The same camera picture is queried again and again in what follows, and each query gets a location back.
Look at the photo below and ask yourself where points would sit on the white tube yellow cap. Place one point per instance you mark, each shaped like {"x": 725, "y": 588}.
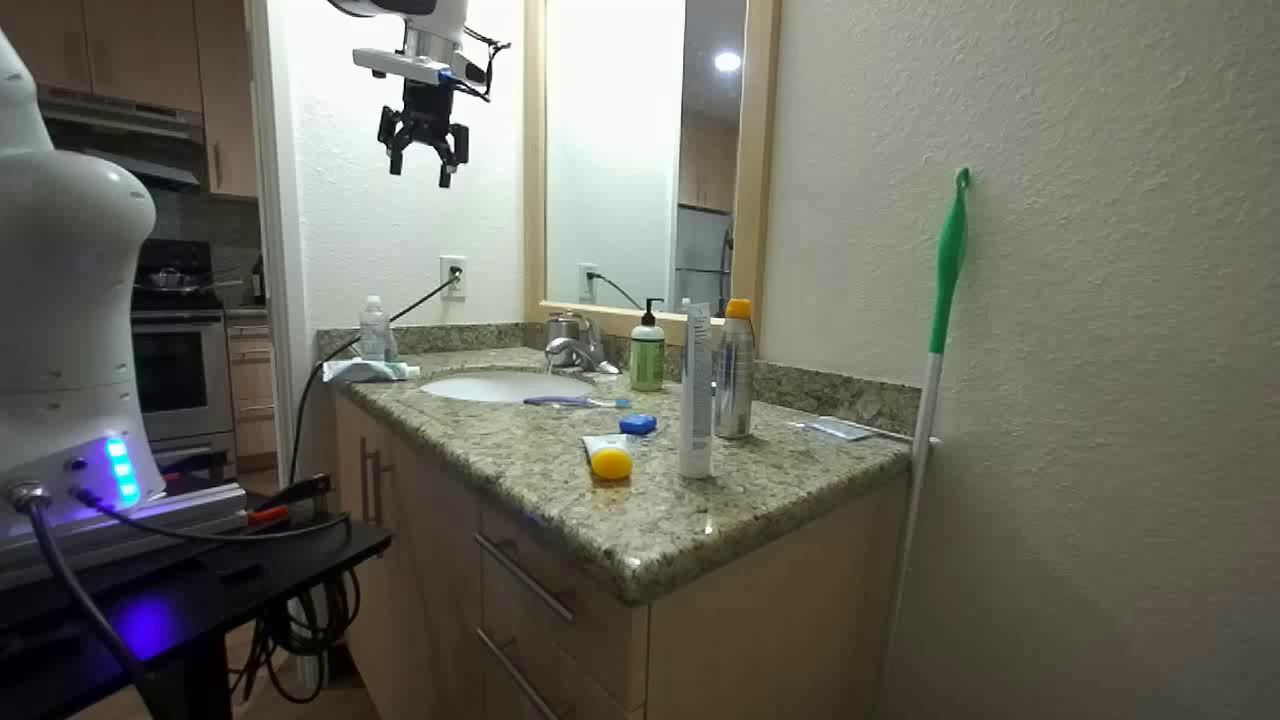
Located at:
{"x": 611, "y": 459}

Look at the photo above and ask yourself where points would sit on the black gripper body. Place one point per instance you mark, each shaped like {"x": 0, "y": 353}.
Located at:
{"x": 433, "y": 70}

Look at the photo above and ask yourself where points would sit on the wooden framed mirror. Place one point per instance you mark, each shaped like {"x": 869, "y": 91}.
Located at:
{"x": 646, "y": 154}

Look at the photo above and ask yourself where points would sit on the chrome sink faucet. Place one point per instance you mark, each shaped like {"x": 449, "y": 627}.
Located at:
{"x": 577, "y": 344}

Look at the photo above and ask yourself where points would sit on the clear plastic wrapper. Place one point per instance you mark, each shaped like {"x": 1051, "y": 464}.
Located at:
{"x": 833, "y": 431}

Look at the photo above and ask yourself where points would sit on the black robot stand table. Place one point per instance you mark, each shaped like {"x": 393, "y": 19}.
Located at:
{"x": 156, "y": 620}

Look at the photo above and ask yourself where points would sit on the kitchen stove oven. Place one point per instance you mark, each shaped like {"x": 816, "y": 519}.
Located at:
{"x": 183, "y": 344}

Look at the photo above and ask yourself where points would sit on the clear plastic liquid bottle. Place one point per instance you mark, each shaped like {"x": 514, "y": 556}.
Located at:
{"x": 374, "y": 329}

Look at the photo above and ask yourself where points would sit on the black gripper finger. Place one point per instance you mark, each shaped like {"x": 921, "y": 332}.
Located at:
{"x": 446, "y": 168}
{"x": 397, "y": 157}

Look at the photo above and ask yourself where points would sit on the blue toothbrush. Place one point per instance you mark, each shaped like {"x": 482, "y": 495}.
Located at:
{"x": 558, "y": 400}

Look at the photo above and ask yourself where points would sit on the silver spray can orange cap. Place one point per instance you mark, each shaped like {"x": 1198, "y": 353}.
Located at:
{"x": 734, "y": 368}

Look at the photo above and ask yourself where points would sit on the white toothpaste tube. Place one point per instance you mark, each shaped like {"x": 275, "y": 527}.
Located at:
{"x": 358, "y": 375}

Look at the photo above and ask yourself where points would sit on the small blue cap container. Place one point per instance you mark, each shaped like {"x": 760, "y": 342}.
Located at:
{"x": 637, "y": 424}

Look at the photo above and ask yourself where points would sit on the white wall outlet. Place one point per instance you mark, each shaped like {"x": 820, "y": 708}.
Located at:
{"x": 455, "y": 275}

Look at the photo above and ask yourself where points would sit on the beige vanity cabinet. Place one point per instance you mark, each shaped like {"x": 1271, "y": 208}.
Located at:
{"x": 750, "y": 595}

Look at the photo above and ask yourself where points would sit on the white oval sink basin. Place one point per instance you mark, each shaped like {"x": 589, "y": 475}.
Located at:
{"x": 507, "y": 386}

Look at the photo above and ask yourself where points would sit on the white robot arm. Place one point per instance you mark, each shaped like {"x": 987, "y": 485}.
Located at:
{"x": 70, "y": 240}

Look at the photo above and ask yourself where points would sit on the tall white tube bottle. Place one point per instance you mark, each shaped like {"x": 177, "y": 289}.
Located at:
{"x": 697, "y": 394}

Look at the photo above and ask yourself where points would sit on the green handled white mop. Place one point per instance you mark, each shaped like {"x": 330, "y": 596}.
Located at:
{"x": 948, "y": 264}

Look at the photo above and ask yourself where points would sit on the green soap pump bottle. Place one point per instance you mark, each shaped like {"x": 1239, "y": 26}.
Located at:
{"x": 646, "y": 353}

